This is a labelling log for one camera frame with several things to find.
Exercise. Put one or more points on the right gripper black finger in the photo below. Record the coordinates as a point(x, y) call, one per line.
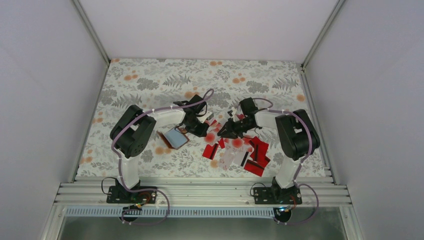
point(227, 128)
point(230, 135)

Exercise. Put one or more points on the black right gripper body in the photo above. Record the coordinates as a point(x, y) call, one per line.
point(242, 126)

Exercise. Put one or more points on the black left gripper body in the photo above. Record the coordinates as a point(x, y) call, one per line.
point(193, 128)

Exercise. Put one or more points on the brown leather card holder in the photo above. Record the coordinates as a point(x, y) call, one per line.
point(174, 138)

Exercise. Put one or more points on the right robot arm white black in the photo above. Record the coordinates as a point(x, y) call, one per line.
point(298, 139)

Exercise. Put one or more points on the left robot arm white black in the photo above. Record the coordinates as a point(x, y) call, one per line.
point(132, 132)

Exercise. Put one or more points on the white card red circle centre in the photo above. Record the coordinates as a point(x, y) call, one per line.
point(237, 144)

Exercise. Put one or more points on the white card red circle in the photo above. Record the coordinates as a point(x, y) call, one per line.
point(211, 138)
point(237, 144)

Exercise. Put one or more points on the white card black stripe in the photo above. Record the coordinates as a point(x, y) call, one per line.
point(240, 158)

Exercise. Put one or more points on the white card red circle middle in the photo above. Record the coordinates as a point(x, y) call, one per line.
point(211, 138)

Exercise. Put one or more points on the white card pale pattern bottom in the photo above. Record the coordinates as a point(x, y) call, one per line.
point(227, 158)

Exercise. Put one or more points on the dark red card right upper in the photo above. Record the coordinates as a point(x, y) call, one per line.
point(260, 149)

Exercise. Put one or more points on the dark red card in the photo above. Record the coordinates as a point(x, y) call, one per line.
point(256, 168)
point(260, 149)

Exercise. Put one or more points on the red card black stripe left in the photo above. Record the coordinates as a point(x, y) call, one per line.
point(210, 151)

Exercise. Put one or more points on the dark red card bottom right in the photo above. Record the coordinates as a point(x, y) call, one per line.
point(256, 168)

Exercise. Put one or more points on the floral patterned table mat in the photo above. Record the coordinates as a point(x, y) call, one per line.
point(154, 83)

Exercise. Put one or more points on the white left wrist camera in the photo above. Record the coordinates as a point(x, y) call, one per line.
point(209, 115)

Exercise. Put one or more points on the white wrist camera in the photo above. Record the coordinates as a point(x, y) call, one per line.
point(209, 115)
point(235, 115)

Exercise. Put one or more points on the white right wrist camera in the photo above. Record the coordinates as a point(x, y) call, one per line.
point(235, 115)

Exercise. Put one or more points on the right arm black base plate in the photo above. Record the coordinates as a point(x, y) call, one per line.
point(275, 195)

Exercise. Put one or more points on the aluminium rail frame front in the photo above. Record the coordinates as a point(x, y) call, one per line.
point(218, 192)

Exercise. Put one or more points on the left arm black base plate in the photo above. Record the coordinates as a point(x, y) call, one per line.
point(118, 195)

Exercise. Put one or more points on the slotted grey cable duct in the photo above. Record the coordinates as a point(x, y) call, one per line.
point(174, 212)

